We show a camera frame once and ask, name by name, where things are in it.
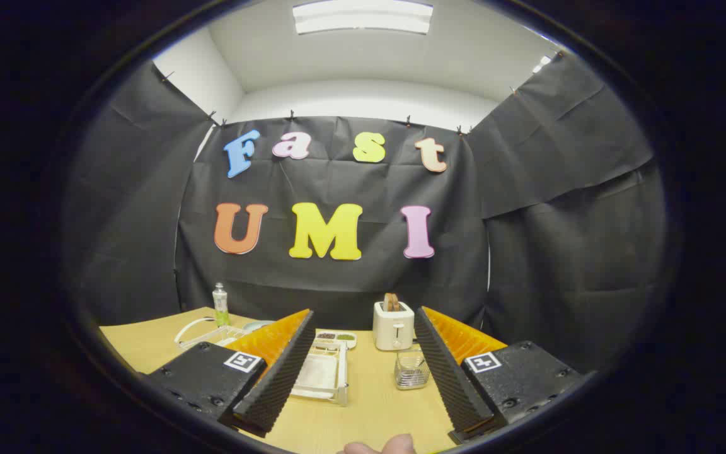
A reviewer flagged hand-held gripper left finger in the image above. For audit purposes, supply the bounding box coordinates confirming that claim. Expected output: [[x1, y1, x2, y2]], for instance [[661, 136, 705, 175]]
[[142, 308, 316, 439]]

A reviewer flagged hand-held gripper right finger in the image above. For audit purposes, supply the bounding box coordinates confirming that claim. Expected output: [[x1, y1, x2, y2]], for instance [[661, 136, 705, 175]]
[[413, 306, 585, 444]]

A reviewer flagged metal wire basket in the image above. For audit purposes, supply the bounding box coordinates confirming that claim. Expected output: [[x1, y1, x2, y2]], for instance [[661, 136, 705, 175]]
[[395, 349, 430, 390]]

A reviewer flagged white dish rack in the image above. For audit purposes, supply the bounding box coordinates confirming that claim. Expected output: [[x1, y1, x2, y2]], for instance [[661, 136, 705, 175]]
[[174, 317, 349, 406]]

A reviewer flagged white divided condiment dish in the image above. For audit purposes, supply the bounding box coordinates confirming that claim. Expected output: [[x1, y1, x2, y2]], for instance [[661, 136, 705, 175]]
[[314, 331, 358, 351]]

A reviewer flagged cream toaster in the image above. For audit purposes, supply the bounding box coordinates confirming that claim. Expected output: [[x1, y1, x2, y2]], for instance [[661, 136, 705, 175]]
[[372, 301, 415, 352]]

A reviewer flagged clear bottle with green liquid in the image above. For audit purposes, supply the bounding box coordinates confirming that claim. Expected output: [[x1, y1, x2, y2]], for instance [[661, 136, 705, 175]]
[[212, 282, 231, 327]]

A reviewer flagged black backdrop cloth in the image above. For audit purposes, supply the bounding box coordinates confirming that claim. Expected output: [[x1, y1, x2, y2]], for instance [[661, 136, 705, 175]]
[[64, 50, 669, 376]]

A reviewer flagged long ceiling light panel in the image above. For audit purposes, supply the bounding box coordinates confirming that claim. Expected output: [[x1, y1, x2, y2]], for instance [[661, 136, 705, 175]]
[[292, 0, 434, 35]]

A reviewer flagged thin white cable loop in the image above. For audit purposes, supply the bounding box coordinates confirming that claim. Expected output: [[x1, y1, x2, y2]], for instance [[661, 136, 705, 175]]
[[174, 317, 216, 347]]

